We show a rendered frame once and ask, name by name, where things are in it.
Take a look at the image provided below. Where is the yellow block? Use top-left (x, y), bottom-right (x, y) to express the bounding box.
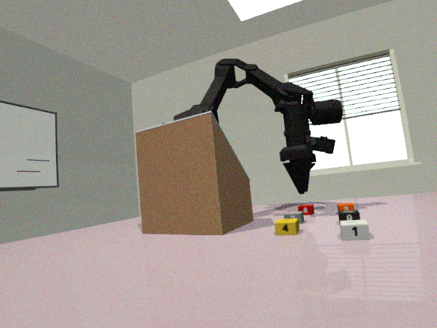
top-left (274, 219), bottom-right (300, 236)

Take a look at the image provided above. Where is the red block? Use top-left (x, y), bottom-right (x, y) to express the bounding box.
top-left (298, 204), bottom-right (314, 215)

